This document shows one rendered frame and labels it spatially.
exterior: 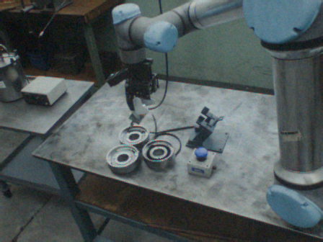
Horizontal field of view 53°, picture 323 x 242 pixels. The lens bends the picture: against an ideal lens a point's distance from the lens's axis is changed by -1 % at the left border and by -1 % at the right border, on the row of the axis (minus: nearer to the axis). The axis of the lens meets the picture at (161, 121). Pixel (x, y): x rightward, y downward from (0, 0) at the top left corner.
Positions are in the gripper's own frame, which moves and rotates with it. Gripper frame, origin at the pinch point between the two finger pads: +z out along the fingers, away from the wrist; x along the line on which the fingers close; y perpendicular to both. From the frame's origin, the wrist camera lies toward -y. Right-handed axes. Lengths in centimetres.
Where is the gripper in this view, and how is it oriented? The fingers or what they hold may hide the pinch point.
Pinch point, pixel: (138, 113)
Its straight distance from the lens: 107.4
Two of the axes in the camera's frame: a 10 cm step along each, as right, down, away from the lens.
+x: 3.7, -6.0, 7.1
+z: 1.1, 7.9, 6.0
